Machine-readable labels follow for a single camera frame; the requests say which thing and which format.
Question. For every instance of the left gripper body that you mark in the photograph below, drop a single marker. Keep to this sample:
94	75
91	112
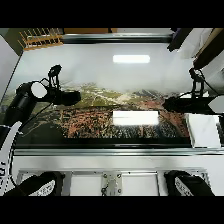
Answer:
68	97

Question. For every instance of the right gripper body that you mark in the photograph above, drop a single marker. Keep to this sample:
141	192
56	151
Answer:
175	104

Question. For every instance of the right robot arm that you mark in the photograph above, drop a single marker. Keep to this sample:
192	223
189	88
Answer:
186	185

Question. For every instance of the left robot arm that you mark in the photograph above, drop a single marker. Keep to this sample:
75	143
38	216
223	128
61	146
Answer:
20	101

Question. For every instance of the brown clothes hanger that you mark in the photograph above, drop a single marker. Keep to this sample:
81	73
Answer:
43	40

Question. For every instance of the black garment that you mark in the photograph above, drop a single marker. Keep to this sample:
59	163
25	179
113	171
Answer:
178	39

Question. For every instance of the dark brown garment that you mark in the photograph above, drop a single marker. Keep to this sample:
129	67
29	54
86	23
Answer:
211	50

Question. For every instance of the white garment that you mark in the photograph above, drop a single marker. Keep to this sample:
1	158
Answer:
196	41

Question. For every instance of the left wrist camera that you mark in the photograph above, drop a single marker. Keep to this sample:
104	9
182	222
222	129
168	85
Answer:
54	71

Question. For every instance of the silver frame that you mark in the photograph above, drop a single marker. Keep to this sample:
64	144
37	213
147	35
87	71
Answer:
113	152

